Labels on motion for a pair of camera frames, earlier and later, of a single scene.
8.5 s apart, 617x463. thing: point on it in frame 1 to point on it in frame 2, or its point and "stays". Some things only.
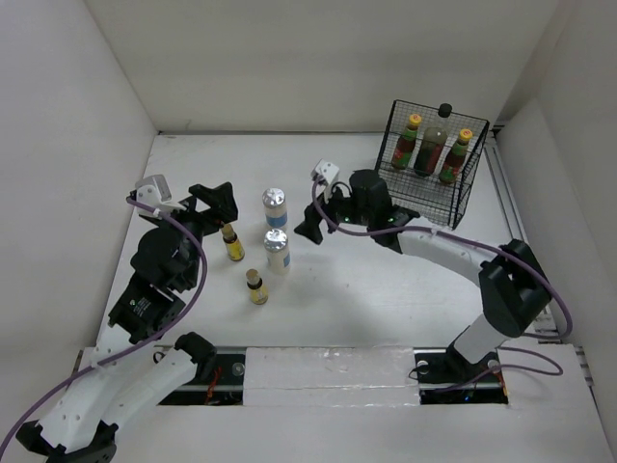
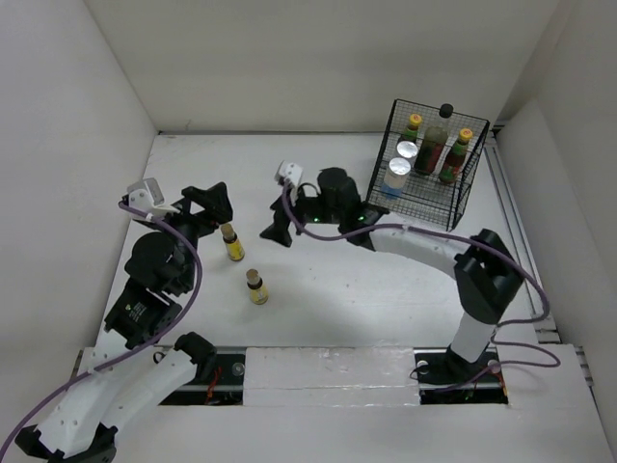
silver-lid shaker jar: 275,243 to 397,171
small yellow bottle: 258,293 stays
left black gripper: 221,200 stays
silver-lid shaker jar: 276,210 to 408,149
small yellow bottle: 233,246 stays
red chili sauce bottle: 455,157 stays
